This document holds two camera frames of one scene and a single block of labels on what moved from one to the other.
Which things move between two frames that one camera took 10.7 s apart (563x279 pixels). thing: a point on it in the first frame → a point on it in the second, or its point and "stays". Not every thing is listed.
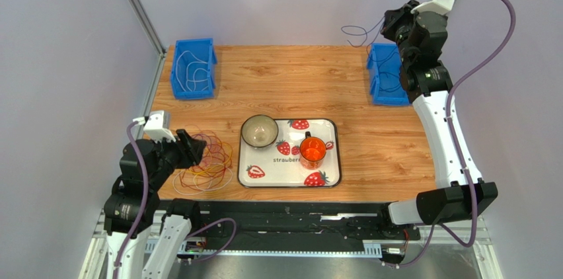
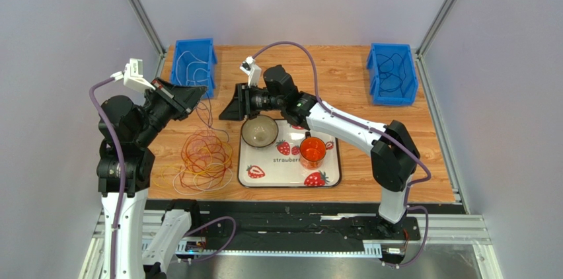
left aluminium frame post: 147,24 stays
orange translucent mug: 312,152 stays
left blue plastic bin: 192,74 stays
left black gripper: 194,148 → 184,97
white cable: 187,69 stays
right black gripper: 393,20 → 242,100
